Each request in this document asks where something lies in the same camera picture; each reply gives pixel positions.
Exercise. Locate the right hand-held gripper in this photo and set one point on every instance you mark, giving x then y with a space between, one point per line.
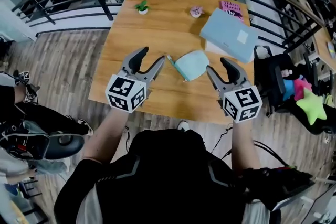
241 105

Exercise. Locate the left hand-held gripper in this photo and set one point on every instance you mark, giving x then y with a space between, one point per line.
123 91

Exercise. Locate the light blue checked cloth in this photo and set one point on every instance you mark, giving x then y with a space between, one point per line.
193 65

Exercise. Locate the person's left forearm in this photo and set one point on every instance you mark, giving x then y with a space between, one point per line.
105 133

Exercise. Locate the person's right forearm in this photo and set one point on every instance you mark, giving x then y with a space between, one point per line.
244 147

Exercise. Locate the light blue storage box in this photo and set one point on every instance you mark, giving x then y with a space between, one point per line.
225 31

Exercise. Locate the black office chair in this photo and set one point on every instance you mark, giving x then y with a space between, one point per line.
275 78

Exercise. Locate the small green potted plant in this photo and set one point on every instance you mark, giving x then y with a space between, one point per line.
142 9

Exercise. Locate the blue pillow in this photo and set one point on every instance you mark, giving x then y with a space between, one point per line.
288 89

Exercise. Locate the person's white shoe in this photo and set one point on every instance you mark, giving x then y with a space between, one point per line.
183 125

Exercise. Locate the pink book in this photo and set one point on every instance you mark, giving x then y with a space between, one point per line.
231 6

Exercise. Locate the small pink flower pot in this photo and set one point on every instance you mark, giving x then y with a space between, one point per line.
197 11

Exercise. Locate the black railing with wooden handrail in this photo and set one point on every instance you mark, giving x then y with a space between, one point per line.
102 0

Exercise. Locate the pink pillow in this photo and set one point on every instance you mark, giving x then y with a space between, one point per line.
302 89

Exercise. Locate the green star pillow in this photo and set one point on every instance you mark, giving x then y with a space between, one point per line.
312 107

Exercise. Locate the long wooden table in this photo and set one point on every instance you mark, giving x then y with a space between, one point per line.
321 44

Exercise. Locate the black round stool seat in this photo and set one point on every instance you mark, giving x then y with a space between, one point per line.
65 145

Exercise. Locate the person's black shirt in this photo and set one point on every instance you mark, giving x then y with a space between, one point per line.
162 178

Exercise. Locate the black equipment bag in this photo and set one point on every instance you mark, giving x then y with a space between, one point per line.
275 186

